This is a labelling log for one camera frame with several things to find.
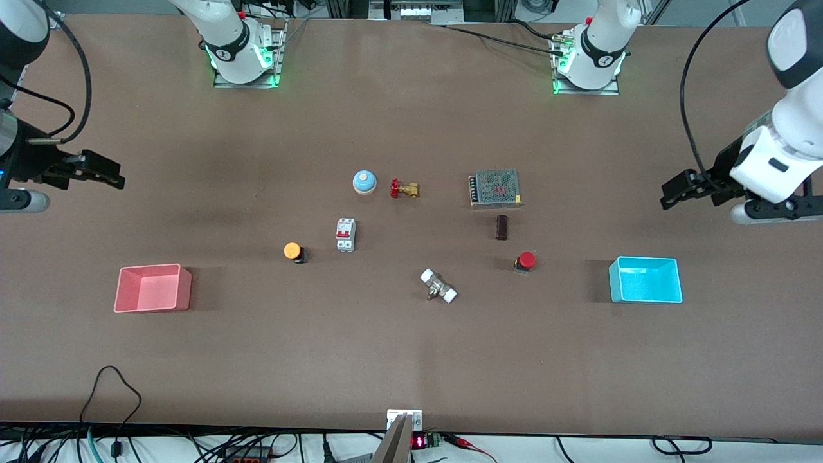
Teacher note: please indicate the white circuit breaker red switches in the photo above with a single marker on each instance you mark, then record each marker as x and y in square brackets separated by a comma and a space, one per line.
[345, 235]

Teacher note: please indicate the silver metal rack frame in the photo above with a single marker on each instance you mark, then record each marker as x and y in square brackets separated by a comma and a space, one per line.
[415, 11]

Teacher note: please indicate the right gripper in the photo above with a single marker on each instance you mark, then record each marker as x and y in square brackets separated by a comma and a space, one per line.
[32, 166]

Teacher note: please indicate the cyan plastic bin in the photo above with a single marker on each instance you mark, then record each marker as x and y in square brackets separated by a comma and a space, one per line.
[646, 283]

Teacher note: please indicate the pink plastic bin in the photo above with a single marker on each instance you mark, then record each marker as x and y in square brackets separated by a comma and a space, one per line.
[154, 289]

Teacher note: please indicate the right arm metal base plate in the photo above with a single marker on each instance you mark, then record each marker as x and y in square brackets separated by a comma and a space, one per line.
[247, 80]

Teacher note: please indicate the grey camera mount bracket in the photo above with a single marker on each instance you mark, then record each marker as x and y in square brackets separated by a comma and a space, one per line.
[395, 444]

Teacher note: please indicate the metal mesh power supply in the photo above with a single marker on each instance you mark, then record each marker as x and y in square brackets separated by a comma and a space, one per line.
[495, 188]

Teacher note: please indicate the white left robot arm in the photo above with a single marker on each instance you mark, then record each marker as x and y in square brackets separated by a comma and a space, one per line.
[598, 51]

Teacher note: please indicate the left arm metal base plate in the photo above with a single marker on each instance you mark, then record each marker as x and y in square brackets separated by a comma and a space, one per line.
[588, 91]

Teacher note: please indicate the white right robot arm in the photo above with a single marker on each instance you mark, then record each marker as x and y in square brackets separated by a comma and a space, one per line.
[231, 38]

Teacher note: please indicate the yellow push button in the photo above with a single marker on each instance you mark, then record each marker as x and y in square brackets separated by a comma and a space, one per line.
[292, 250]

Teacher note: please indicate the blue round bell button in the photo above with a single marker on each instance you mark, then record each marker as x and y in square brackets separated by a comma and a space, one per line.
[364, 182]

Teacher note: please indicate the dark brown rectangular block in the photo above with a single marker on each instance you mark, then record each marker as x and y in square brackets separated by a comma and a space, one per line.
[501, 227]

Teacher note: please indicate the aluminium frame profile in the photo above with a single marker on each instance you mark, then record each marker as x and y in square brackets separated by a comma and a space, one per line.
[654, 13]

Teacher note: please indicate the red digit display module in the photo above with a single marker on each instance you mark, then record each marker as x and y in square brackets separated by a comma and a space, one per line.
[418, 442]

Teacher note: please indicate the red push button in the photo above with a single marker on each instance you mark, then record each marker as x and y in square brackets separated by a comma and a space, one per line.
[527, 260]

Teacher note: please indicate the black power strip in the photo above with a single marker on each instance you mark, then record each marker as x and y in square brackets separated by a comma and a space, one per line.
[251, 455]

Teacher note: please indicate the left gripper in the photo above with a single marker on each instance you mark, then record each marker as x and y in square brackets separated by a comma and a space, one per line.
[721, 168]

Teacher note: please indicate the white metal pipe fitting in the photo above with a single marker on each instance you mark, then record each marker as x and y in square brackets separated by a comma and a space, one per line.
[438, 287]

